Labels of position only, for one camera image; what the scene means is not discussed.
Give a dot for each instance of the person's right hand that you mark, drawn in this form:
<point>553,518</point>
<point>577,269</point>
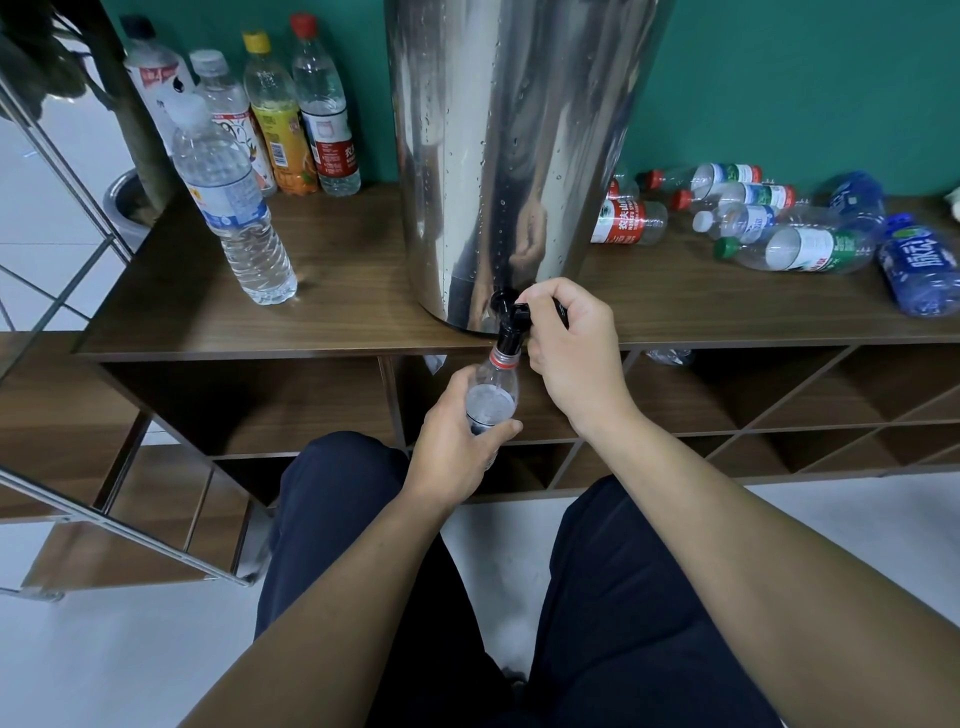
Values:
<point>581,360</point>

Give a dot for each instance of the person's left hand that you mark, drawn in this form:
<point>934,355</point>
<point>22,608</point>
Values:
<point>442,457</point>

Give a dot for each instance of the person's left thumb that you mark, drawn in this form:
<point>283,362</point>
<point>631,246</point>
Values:
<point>499,433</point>

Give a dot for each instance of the person's right thumb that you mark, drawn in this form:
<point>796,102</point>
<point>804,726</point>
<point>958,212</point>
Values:
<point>540,351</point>

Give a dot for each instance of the black dispenser tap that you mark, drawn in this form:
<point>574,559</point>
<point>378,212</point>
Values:
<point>510,330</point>

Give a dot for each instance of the person's left forearm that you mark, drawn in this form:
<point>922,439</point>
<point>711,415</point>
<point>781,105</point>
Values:
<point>337,622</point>

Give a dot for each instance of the person's right forearm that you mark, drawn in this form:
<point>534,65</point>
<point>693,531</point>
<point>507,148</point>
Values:
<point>750,570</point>

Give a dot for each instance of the empty bottle red white label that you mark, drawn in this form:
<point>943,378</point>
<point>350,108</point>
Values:
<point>626,221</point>

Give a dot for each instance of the dark navy trousers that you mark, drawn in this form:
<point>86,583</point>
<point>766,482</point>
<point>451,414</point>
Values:
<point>337,525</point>

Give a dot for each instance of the small clear empty bottle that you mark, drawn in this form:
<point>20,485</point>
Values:
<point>624,184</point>

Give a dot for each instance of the stainless steel water urn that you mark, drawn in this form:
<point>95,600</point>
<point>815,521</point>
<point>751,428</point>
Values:
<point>517,150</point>

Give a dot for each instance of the white cap blue label bottle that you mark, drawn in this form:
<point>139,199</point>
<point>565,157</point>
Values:
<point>739,221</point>

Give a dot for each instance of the red cap green label bottle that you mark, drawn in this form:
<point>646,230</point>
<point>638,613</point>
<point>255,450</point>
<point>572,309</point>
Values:
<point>712,174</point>
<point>750,195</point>

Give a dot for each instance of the brown wooden shelf cabinet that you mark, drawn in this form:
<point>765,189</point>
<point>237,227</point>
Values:
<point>787,390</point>

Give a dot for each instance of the large clear bottle blue label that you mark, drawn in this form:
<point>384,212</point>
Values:
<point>232,202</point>

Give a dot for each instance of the yellow cap orange label bottle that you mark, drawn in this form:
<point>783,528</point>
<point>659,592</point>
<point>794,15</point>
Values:
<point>281,120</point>

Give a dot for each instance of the blue tinted plastic bottle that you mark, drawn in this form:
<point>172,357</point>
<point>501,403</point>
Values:
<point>859,199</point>
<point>919,262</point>

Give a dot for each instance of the white cap pale label bottle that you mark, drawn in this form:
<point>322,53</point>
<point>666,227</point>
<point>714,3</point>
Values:
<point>229,105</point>

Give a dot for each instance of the silver metal plant pot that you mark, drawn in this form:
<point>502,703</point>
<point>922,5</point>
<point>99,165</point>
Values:
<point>127,210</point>

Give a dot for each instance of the white object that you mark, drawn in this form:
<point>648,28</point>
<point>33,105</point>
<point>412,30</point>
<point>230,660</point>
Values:
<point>953,204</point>

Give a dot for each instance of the brown wooden step shelf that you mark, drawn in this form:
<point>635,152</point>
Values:
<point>60,420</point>

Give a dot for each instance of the dark plant trunk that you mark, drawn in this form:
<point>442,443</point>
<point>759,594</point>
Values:
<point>135,127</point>

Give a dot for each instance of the dark cap white label bottle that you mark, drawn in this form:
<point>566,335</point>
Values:
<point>154,75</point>

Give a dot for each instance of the silver metal rail frame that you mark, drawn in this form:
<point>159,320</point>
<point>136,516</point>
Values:
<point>67,187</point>

